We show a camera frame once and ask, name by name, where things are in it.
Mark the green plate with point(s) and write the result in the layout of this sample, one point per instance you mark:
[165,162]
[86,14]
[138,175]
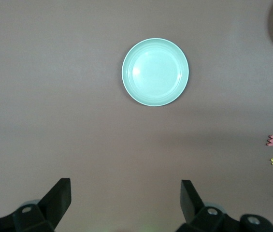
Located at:
[155,72]

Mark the red lowercase letter w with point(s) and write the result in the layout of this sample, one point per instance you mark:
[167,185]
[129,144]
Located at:
[272,140]

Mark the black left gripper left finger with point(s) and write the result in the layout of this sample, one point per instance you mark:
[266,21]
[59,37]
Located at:
[54,207]

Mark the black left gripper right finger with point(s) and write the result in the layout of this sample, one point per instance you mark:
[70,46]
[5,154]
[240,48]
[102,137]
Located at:
[191,207]

